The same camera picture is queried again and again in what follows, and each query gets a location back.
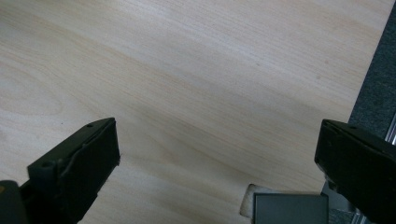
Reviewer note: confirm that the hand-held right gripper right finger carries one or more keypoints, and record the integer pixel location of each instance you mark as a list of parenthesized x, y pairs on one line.
[(361, 168)]

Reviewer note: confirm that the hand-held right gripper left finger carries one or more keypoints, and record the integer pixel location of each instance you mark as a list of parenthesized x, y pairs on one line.
[(77, 168)]

